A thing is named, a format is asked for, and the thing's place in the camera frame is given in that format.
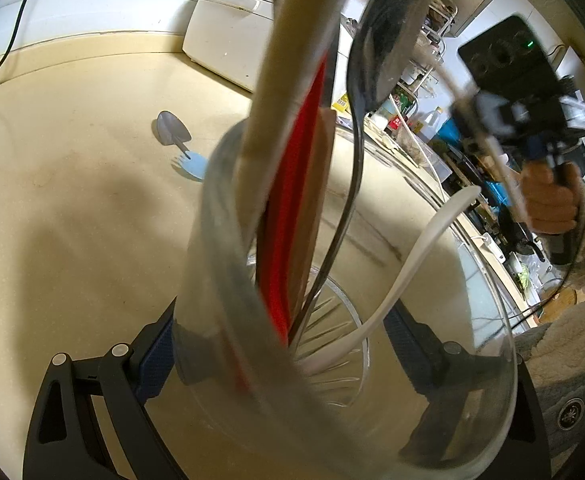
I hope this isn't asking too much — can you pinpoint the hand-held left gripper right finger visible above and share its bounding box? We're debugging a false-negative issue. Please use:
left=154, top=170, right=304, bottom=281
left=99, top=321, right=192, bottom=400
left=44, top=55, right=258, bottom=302
left=386, top=306, right=553, bottom=480

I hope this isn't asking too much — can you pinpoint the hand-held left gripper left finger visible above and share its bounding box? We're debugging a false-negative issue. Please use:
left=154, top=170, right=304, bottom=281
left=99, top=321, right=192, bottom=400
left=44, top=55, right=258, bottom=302
left=22, top=300, right=189, bottom=480

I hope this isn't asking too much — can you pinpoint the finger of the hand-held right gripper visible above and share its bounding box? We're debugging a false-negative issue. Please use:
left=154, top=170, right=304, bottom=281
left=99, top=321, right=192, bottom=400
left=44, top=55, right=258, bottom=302
left=451, top=91, right=518, bottom=154

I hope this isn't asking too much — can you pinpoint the white plastic utensil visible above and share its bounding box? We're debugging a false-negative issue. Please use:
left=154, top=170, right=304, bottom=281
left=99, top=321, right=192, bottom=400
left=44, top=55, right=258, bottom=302
left=299, top=186, right=482, bottom=377

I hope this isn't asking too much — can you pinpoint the clear glass container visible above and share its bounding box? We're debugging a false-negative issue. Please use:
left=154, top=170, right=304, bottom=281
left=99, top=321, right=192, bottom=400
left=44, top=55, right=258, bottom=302
left=175, top=120, right=519, bottom=480

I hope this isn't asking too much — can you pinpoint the red plastic utensil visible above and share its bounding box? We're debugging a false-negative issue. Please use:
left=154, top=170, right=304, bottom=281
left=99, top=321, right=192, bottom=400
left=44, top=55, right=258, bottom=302
left=265, top=55, right=331, bottom=396

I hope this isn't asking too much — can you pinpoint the pale blue plastic spork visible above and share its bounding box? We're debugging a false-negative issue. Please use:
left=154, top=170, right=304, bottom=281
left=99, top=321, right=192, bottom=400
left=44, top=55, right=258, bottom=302
left=171, top=152, right=209, bottom=182

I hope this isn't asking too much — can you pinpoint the shovel-shaped metal spoon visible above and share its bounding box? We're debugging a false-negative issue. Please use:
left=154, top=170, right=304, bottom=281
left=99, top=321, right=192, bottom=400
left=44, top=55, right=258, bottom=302
left=156, top=111, right=194, bottom=159

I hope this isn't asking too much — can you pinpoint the person's right hand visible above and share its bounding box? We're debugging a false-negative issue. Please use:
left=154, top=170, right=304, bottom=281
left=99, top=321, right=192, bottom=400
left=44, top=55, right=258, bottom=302
left=519, top=162, right=585, bottom=237

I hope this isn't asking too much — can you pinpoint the clear plastic bottle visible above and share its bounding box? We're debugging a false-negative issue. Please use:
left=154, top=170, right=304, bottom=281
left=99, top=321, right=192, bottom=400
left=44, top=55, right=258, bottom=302
left=415, top=106, right=449, bottom=144

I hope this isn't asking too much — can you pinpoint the metal kitchen rack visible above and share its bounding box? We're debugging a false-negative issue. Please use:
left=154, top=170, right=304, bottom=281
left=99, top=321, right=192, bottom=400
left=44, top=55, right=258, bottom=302
left=397, top=0, right=461, bottom=107

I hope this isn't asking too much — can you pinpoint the black kettle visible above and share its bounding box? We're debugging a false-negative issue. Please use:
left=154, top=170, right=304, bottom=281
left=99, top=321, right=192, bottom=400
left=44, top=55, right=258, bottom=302
left=497, top=207, right=544, bottom=262

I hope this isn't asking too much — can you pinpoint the grey fleece robe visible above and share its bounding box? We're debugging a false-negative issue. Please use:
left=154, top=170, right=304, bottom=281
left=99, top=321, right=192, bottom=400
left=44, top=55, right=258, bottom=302
left=513, top=305, right=585, bottom=480

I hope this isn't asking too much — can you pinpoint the wooden cutting board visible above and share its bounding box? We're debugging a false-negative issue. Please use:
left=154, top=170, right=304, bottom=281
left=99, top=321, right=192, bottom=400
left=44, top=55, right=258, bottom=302
left=539, top=287, right=585, bottom=324

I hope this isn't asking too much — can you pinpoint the white rice cooker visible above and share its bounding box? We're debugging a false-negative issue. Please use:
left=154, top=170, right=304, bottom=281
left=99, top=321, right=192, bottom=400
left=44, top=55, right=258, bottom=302
left=182, top=0, right=279, bottom=94

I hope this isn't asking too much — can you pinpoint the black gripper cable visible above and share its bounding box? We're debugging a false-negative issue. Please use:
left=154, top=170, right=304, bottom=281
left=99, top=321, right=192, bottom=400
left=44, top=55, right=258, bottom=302
left=516, top=260, right=574, bottom=325

